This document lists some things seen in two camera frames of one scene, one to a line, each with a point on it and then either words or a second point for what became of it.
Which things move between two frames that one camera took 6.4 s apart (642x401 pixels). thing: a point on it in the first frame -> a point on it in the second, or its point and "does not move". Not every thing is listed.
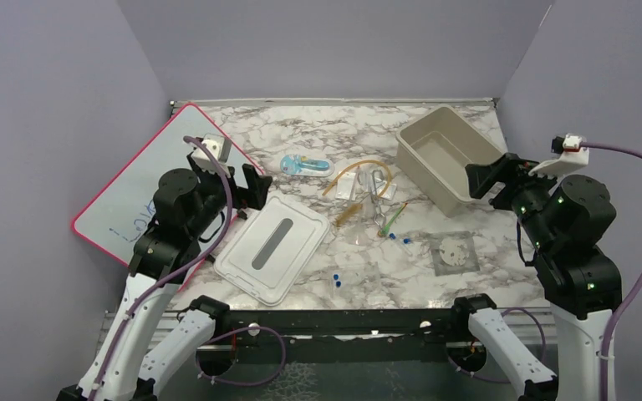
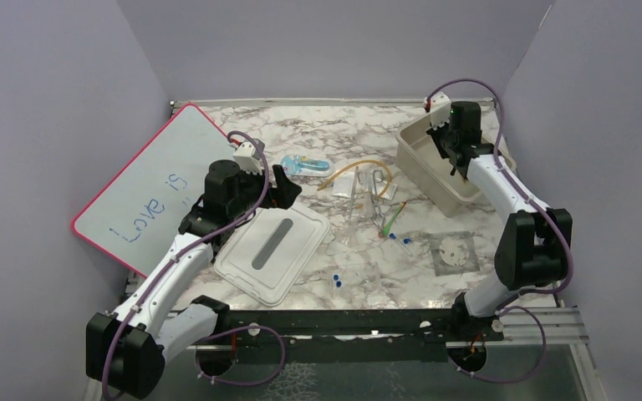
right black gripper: [510, 167] -> [435, 134]
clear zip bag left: [344, 186] does not move
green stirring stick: [385, 230] does not move
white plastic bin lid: [272, 248] does not move
